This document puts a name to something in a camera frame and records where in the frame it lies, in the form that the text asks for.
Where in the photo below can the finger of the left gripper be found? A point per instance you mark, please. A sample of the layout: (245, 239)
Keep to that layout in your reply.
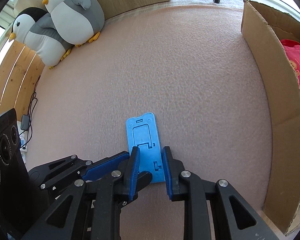
(131, 187)
(97, 170)

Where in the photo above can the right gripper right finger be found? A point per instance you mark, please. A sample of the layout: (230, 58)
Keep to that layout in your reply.
(212, 210)

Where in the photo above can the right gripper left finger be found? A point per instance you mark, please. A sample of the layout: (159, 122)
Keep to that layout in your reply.
(87, 209)

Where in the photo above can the blue phone stand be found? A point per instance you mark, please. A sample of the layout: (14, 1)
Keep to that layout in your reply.
(142, 132)

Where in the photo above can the wooden headboard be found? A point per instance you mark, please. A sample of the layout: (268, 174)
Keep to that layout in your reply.
(19, 71)

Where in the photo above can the grey penguin plush rear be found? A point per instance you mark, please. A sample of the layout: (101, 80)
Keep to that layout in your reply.
(34, 28)

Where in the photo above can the grey penguin plush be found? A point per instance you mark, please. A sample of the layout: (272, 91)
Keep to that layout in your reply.
(34, 28)
(77, 21)

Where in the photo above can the grey penguin plush front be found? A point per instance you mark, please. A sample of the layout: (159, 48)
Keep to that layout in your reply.
(77, 21)

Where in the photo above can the cardboard box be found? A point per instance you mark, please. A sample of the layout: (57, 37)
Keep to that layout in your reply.
(263, 28)

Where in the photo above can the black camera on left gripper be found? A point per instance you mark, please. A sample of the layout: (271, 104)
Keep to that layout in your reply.
(21, 202)

